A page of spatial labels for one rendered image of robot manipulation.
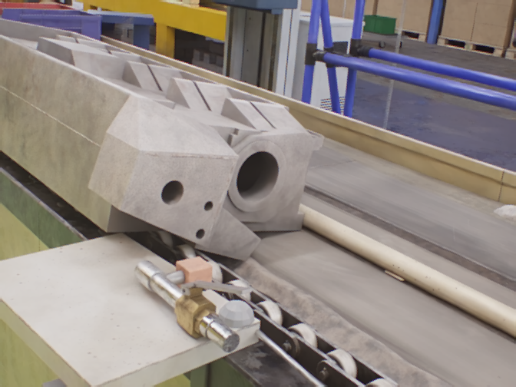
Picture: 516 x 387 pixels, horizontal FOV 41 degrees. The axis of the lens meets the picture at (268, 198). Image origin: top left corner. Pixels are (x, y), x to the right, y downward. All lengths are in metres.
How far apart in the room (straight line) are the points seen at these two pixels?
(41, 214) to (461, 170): 0.87
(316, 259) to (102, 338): 0.44
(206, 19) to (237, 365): 5.92
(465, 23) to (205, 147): 10.58
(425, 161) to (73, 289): 0.96
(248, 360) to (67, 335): 0.20
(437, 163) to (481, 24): 9.71
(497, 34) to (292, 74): 7.91
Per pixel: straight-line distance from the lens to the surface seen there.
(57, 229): 1.15
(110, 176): 0.89
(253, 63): 3.51
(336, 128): 1.78
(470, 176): 1.53
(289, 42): 3.33
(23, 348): 1.44
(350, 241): 1.11
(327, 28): 2.11
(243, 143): 1.03
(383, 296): 1.00
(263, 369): 0.77
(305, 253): 1.10
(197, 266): 0.84
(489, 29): 11.17
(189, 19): 6.83
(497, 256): 1.22
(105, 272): 0.90
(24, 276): 0.89
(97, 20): 2.82
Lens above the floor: 1.20
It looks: 20 degrees down
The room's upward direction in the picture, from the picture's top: 6 degrees clockwise
